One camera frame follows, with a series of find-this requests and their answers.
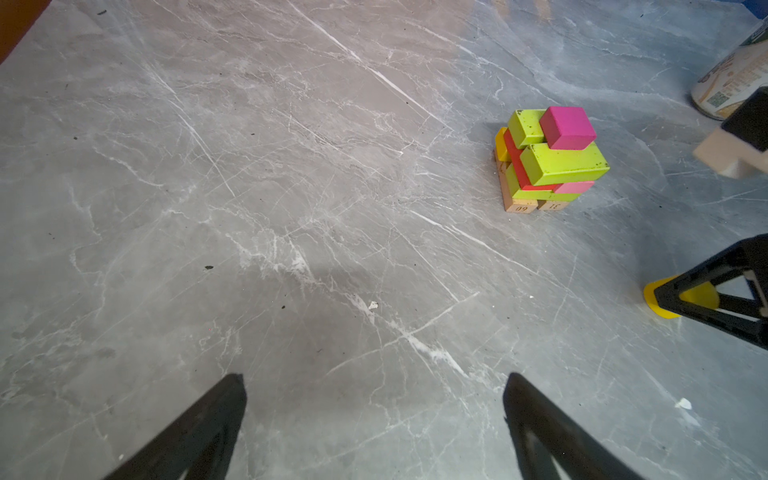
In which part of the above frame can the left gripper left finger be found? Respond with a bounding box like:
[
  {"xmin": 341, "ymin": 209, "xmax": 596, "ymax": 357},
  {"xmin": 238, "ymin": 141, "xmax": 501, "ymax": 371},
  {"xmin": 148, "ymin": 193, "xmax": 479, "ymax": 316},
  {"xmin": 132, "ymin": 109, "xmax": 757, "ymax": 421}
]
[{"xmin": 107, "ymin": 373, "xmax": 247, "ymax": 479}]

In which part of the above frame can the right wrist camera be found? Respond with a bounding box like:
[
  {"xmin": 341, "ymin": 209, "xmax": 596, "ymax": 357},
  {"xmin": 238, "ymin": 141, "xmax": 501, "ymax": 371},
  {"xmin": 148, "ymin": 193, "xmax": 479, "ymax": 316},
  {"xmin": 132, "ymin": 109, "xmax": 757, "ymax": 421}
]
[{"xmin": 693, "ymin": 86, "xmax": 767, "ymax": 179}]

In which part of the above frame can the magenta small cube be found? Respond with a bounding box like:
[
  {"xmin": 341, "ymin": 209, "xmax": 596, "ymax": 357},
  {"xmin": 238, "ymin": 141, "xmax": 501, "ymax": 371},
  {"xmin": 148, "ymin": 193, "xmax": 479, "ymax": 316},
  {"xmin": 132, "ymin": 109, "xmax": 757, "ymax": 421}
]
[{"xmin": 539, "ymin": 106, "xmax": 597, "ymax": 151}]

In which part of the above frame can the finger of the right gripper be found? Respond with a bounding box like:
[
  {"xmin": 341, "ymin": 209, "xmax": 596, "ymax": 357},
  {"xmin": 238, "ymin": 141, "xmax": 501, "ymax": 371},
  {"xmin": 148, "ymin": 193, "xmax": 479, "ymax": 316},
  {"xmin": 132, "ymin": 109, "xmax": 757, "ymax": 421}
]
[{"xmin": 655, "ymin": 234, "xmax": 767, "ymax": 349}]

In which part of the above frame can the pink rectangular block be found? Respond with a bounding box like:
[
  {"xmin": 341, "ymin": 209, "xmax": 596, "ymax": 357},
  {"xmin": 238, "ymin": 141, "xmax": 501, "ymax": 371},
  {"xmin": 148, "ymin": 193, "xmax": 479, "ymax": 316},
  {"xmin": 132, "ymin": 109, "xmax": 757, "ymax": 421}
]
[{"xmin": 553, "ymin": 181, "xmax": 595, "ymax": 195}]

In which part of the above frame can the red rectangular block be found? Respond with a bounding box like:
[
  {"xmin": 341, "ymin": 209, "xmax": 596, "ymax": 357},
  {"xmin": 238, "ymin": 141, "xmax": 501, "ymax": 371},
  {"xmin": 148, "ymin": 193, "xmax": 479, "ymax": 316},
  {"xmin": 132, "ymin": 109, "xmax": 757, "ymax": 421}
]
[{"xmin": 503, "ymin": 128, "xmax": 557, "ymax": 191}]

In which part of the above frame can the yellow cylinder block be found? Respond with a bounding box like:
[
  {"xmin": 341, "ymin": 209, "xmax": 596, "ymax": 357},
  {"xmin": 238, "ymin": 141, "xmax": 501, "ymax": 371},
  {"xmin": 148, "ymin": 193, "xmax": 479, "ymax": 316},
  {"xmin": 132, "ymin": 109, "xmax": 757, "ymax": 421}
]
[{"xmin": 643, "ymin": 277, "xmax": 720, "ymax": 319}]

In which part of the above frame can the lime green block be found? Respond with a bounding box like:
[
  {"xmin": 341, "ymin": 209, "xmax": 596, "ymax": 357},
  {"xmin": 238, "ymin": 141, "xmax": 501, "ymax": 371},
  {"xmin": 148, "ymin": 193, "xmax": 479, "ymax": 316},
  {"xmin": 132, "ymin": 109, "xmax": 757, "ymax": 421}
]
[
  {"xmin": 508, "ymin": 109, "xmax": 546, "ymax": 150},
  {"xmin": 506, "ymin": 163, "xmax": 579, "ymax": 202},
  {"xmin": 520, "ymin": 142, "xmax": 610, "ymax": 186}
]

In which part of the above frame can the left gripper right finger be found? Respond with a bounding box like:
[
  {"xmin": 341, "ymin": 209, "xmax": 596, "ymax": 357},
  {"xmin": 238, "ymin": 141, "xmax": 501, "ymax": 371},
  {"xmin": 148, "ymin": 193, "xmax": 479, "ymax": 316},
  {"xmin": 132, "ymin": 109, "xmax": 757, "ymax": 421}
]
[{"xmin": 503, "ymin": 373, "xmax": 640, "ymax": 479}]

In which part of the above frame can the natural wood block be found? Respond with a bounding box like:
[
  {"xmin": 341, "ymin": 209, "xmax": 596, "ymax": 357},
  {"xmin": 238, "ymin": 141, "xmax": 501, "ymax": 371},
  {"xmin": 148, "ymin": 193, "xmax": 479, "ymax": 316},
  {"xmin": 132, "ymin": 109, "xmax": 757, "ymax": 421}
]
[
  {"xmin": 495, "ymin": 160, "xmax": 538, "ymax": 214},
  {"xmin": 538, "ymin": 200, "xmax": 570, "ymax": 211}
]

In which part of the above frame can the yellow rectangular block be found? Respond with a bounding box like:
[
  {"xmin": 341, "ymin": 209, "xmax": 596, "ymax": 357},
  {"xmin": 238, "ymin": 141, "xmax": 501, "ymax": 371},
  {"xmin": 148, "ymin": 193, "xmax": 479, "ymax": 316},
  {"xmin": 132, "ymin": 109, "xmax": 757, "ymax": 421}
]
[{"xmin": 495, "ymin": 127, "xmax": 510, "ymax": 163}]

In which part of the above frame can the lime green block front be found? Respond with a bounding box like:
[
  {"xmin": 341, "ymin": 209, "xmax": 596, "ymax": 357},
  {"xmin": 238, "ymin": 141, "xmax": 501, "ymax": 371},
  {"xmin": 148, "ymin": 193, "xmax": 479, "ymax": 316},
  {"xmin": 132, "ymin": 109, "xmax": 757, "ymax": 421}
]
[{"xmin": 520, "ymin": 142, "xmax": 610, "ymax": 186}]

